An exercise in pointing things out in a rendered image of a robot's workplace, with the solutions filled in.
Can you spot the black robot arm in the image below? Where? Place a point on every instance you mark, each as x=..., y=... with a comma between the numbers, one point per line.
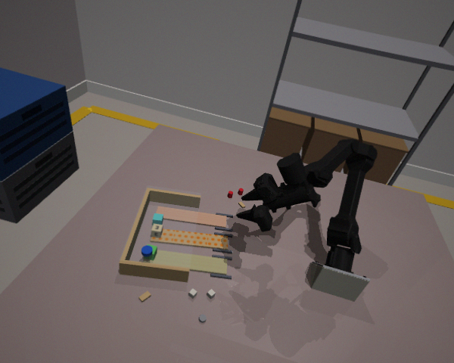
x=343, y=229

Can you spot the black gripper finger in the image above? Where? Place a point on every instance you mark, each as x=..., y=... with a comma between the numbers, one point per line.
x=247, y=215
x=252, y=195

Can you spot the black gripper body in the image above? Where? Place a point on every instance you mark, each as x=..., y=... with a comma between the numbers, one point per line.
x=261, y=212

